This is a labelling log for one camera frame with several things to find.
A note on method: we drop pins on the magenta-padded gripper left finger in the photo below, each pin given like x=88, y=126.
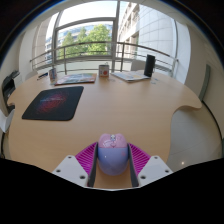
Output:
x=71, y=168

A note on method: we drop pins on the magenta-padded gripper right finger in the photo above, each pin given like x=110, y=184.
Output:
x=151, y=168

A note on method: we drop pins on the pink and lilac computer mouse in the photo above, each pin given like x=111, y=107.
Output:
x=112, y=156

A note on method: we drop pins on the black mouse pad with print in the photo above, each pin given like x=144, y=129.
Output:
x=53, y=103

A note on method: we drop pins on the white chair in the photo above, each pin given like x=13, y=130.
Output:
x=5, y=121
x=31, y=74
x=138, y=64

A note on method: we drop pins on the red and blue magazine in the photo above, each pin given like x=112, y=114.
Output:
x=76, y=79

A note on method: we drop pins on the white and yellow booklet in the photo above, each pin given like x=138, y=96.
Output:
x=130, y=76

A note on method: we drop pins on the dark blue stapler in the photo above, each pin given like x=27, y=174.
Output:
x=42, y=76

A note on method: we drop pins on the black and white printer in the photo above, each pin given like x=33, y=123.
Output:
x=8, y=88

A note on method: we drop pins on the black upright speaker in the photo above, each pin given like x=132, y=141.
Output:
x=149, y=66

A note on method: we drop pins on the printed cup with red band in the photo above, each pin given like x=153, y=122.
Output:
x=103, y=71

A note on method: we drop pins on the metal balcony railing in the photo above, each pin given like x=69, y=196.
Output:
x=100, y=43

